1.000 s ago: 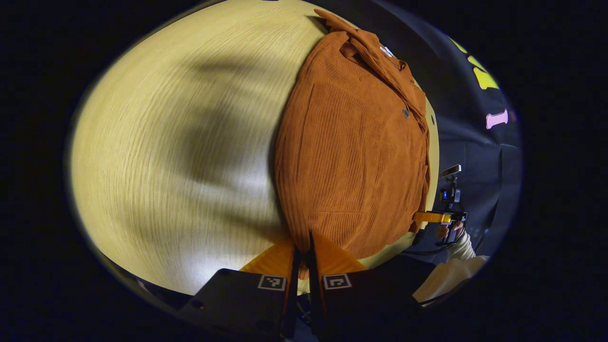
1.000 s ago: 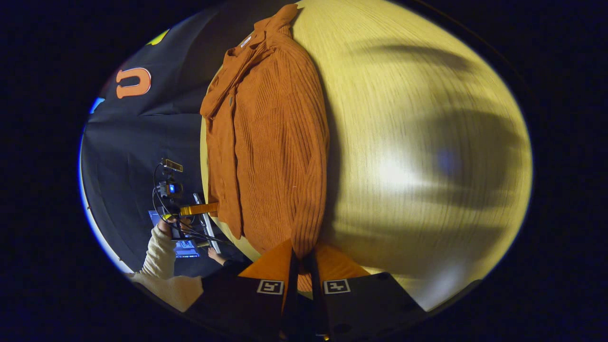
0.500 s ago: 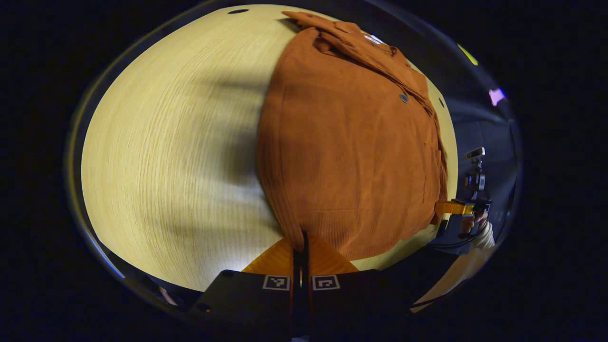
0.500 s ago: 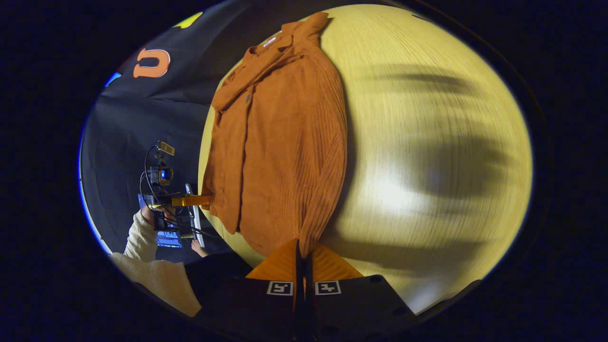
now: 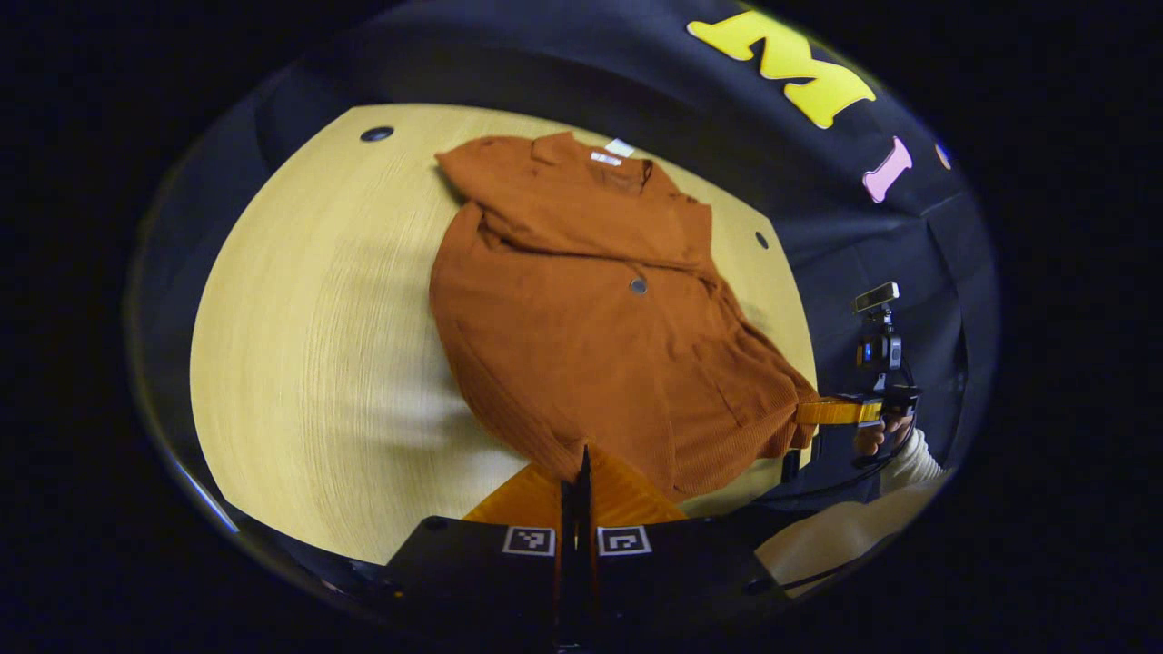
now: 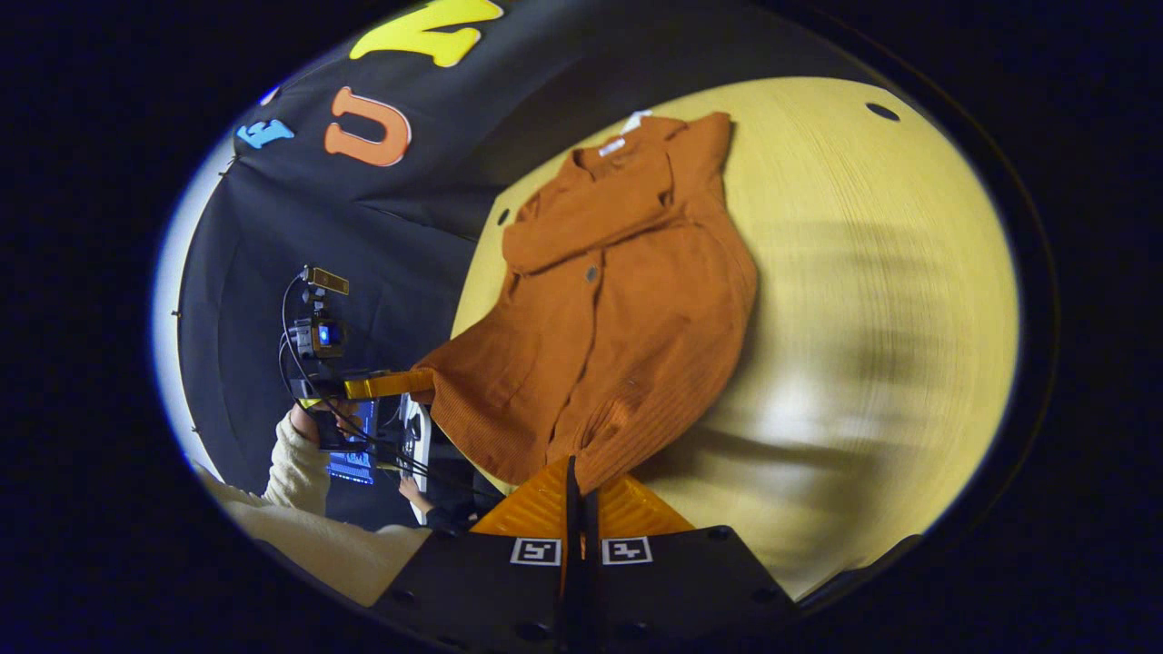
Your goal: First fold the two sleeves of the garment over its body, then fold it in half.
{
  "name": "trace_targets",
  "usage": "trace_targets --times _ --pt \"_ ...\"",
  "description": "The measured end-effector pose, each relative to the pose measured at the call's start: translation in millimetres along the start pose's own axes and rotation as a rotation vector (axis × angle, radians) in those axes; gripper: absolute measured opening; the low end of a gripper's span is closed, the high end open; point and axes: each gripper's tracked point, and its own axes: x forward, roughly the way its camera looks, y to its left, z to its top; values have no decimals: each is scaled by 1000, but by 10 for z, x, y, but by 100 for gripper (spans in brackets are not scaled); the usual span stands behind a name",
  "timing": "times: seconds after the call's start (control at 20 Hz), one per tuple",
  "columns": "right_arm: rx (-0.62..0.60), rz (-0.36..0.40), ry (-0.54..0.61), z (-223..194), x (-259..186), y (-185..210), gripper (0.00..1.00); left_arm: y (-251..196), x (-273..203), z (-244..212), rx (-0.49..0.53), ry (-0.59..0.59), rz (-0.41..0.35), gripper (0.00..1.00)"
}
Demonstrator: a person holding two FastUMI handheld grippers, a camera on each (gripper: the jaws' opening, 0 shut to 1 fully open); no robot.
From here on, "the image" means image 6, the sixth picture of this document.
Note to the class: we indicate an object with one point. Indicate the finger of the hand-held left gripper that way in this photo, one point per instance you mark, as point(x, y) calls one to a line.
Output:
point(386, 384)

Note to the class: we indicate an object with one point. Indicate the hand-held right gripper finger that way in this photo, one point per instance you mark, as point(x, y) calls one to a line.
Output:
point(572, 581)
point(591, 590)

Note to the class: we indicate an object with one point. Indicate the rust orange jacket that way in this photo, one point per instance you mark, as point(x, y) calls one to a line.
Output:
point(627, 300)

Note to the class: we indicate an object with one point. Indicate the blue lit screen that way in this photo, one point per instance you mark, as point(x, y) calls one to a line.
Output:
point(352, 459)

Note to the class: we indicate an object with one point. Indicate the black backdrop cloth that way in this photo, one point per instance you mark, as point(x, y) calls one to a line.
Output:
point(300, 218)

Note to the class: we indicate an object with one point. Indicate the person's cream sweater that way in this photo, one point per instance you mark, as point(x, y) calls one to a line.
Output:
point(336, 554)

